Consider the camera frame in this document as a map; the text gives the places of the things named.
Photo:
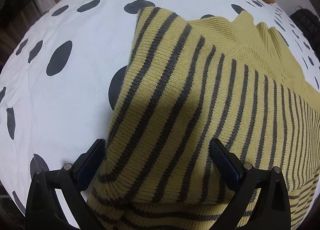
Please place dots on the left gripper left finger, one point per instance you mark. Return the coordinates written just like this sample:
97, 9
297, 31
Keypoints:
88, 163

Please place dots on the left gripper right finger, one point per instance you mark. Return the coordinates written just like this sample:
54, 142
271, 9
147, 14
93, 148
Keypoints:
228, 164

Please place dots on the yellow striped knit sweater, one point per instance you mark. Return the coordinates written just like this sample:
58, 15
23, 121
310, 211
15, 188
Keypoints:
186, 83

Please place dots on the white polka dot duvet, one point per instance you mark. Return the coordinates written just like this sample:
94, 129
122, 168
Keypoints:
55, 84

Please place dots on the black backpack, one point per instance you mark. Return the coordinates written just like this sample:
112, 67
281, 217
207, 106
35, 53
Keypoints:
308, 23

